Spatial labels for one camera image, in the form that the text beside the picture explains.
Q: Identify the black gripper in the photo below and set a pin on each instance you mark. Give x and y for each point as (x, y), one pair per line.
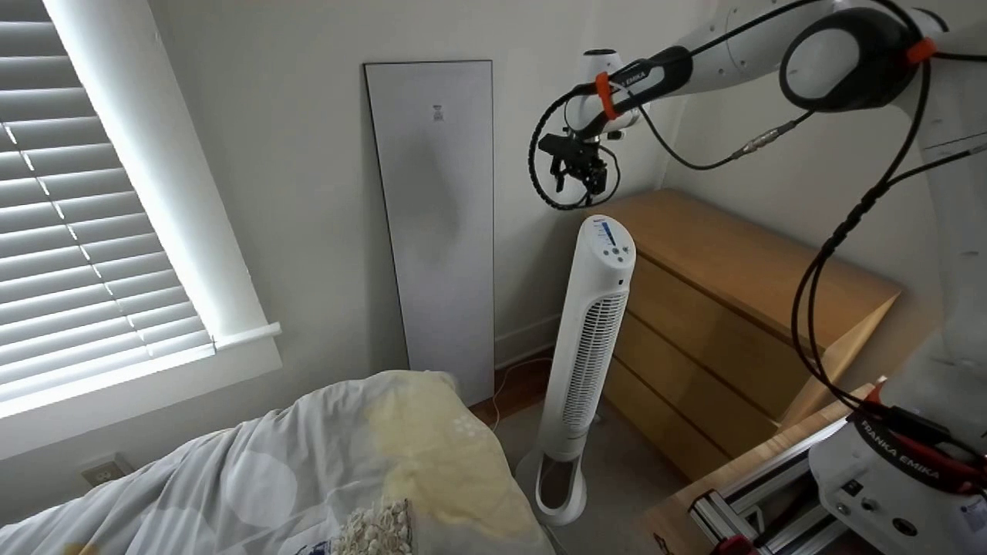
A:
(578, 153)

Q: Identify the tall white flat panel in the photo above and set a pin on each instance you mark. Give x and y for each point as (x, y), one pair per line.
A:
(433, 203)

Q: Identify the white tower fan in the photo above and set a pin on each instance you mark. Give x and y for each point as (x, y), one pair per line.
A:
(580, 357)

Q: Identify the light wooden dresser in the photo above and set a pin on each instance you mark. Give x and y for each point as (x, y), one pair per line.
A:
(743, 317)

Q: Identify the white window blinds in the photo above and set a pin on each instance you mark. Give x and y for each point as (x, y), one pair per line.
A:
(71, 225)
(155, 174)

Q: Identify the white and yellow duvet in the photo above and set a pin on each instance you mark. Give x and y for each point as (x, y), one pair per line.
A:
(256, 482)

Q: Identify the white wall outlet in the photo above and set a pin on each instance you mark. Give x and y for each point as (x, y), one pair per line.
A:
(103, 468)

